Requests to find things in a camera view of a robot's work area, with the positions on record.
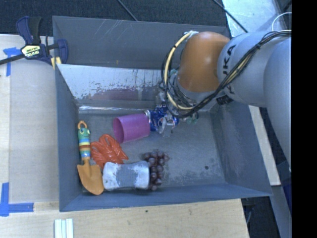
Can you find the white and grey sponge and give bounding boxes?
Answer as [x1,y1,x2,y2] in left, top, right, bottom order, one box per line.
[102,160,151,191]

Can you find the pale wood board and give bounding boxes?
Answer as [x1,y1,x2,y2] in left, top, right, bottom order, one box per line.
[8,61,60,204]

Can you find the purple plastic cup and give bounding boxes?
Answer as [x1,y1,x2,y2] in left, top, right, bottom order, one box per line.
[112,113,152,144]

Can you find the orange toy shovel, striped handle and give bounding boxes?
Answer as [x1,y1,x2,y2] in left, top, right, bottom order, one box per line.
[76,120,105,196]

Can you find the dark red toy grapes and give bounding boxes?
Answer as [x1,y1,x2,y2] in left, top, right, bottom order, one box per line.
[143,150,170,192]

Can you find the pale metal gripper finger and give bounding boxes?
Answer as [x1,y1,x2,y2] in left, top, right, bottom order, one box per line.
[158,118,176,137]

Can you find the blue soda can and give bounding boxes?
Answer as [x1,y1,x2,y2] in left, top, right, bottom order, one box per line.
[144,104,180,133]

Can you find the grey metal bin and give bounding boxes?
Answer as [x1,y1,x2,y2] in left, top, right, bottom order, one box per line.
[52,15,273,212]

